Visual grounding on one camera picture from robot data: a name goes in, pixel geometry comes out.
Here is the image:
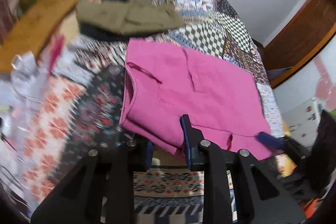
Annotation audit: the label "olive green folded pants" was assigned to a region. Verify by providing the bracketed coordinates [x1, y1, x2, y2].
[76, 0, 185, 36]

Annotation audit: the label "patchwork bed quilt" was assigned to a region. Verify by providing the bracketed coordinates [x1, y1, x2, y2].
[1, 0, 284, 223]

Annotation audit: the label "pink pants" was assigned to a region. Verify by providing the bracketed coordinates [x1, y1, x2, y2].
[120, 39, 272, 160]

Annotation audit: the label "white appliance with stickers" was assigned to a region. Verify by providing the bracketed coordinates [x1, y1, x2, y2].
[282, 97, 323, 149]

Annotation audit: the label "wooden door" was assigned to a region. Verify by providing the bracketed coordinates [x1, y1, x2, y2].
[263, 0, 335, 88]

